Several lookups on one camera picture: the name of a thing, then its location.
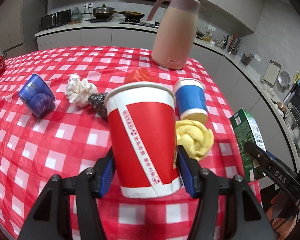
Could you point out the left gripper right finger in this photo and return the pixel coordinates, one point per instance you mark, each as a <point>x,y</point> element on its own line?
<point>229,201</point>

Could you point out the red plastic bag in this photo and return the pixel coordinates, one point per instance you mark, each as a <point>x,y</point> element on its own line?
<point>139,75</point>

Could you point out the white cutting board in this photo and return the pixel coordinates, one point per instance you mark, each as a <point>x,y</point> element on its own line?
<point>272,72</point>

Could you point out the red paper cup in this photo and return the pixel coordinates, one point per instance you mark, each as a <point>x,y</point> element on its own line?
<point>141,118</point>

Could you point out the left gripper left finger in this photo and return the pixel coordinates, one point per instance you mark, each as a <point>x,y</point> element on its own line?
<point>49,217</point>

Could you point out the utensil holder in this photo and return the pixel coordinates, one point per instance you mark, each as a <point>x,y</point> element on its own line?
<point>247,58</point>

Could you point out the frying pan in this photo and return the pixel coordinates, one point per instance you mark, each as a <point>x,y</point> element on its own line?
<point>131,15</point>

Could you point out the white tissue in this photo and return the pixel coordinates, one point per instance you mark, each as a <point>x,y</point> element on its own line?
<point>79,90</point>

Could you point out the dark wine bottle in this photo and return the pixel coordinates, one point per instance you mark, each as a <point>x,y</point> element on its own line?
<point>225,42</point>

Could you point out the black microwave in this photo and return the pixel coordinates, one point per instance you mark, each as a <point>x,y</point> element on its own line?
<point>56,20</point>

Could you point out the refrigerator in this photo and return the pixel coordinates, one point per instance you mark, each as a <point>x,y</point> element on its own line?
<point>19,21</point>

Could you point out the person right hand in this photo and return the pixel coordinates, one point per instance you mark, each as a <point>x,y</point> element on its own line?
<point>282,215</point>

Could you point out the yellow cloth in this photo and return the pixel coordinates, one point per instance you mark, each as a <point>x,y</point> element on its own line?
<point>196,139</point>

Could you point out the teal ceramic vase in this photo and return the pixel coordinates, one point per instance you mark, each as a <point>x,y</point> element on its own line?
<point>76,15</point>

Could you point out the gas stove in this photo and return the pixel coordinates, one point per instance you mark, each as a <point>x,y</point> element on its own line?
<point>140,23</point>

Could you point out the green white carton box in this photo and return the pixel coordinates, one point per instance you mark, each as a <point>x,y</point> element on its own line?
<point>247,132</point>

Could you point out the blue paper cup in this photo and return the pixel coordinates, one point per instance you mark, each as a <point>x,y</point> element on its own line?
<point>190,100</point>

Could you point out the metal strainer plate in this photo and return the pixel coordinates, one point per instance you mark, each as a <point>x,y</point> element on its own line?
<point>284,79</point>

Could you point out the pink thermos jug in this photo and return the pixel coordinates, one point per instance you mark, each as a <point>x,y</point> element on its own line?
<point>176,32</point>

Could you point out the steel wool scrubber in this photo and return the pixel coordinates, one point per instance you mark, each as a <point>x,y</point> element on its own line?
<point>96,101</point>

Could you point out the cooking pot with lid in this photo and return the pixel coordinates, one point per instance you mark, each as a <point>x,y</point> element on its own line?
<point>103,12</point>

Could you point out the blue paper bowl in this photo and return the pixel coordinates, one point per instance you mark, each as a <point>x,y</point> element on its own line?
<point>37,95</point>

